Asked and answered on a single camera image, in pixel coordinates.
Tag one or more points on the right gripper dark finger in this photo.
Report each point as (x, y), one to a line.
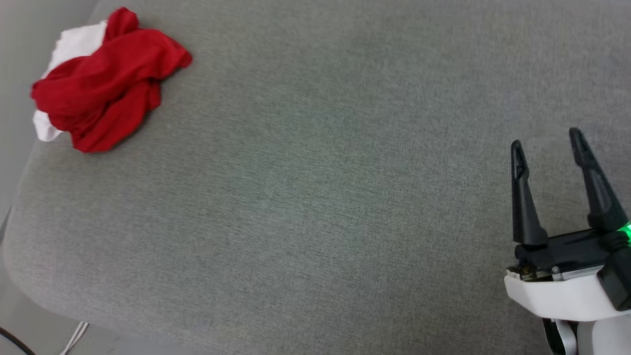
(525, 212)
(601, 197)

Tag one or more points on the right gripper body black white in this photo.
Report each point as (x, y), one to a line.
(562, 293)

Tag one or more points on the red and white garment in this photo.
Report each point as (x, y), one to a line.
(108, 84)

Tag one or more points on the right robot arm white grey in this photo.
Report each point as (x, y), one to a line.
(606, 340)

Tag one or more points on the grey fabric sofa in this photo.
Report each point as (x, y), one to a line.
(315, 197)

